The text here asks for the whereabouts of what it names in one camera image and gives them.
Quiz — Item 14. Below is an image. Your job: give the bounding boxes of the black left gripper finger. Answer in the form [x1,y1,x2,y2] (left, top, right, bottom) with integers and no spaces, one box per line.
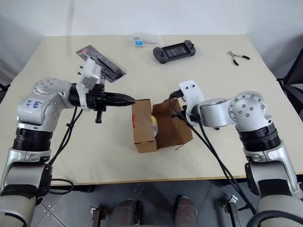
[110,100,136,107]
[110,93,136,102]

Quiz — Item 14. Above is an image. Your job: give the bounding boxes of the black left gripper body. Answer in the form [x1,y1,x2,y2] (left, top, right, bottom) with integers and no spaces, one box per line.
[85,76,112,124]

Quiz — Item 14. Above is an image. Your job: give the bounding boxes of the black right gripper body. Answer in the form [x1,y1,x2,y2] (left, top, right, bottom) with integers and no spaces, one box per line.
[170,105,190,119]

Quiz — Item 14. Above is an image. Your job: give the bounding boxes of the brown cardboard box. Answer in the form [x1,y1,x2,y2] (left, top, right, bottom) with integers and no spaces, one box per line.
[131,97,194,154]

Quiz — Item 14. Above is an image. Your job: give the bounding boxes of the yellow item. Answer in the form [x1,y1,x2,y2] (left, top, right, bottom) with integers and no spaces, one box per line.
[151,114,160,138]

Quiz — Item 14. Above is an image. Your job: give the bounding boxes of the black packaged tool blister card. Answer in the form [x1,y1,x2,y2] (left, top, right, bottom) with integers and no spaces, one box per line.
[76,44,127,84]

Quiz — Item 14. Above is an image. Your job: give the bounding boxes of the clear plastic bag blue label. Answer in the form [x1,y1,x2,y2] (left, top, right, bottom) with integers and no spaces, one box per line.
[131,33,164,47]

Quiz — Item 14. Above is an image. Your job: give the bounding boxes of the black handheld game controller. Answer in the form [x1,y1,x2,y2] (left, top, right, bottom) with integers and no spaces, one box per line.
[152,40,197,65]

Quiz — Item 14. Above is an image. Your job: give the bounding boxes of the dark chair part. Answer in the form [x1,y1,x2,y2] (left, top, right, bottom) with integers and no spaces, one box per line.
[0,82,11,105]

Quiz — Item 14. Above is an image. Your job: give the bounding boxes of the dark rounded shape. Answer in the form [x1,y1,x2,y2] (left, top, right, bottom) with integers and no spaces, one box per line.
[111,200,143,227]
[174,195,199,227]

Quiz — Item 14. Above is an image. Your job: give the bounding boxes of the black chair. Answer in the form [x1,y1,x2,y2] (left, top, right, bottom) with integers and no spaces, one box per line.
[276,33,303,112]

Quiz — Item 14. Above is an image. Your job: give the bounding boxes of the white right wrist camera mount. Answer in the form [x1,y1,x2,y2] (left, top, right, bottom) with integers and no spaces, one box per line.
[178,80,205,122]

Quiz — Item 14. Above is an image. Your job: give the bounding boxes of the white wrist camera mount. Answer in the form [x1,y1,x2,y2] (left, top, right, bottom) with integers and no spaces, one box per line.
[178,80,205,122]
[77,58,106,112]

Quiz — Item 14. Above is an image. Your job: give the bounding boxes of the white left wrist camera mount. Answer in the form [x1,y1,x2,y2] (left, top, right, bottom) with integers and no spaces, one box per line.
[77,58,106,112]

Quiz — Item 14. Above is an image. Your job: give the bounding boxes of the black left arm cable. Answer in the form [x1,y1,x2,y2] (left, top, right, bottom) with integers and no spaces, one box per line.
[46,106,84,196]

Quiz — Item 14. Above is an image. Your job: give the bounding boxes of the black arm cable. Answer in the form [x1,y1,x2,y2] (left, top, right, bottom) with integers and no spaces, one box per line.
[46,106,84,196]
[168,90,258,216]

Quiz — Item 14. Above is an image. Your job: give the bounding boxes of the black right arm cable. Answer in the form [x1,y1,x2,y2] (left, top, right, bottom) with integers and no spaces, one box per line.
[168,90,258,216]

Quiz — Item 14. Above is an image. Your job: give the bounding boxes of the black handled pliers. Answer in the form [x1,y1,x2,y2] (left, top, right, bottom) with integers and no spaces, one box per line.
[227,50,250,67]

